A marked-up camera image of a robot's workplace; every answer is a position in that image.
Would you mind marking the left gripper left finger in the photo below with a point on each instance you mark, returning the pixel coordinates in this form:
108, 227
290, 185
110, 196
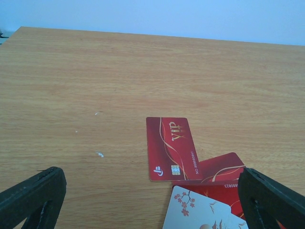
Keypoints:
36, 201

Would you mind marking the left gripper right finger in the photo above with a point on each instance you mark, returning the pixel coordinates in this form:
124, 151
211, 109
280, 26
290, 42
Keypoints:
267, 204

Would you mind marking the red card left cluster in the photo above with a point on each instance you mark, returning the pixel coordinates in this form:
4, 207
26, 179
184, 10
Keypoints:
219, 181

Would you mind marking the white card left cluster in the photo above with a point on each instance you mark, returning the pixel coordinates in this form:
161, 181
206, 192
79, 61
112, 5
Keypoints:
190, 210

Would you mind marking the red card far left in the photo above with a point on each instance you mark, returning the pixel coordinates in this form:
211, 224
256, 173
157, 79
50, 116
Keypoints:
171, 151

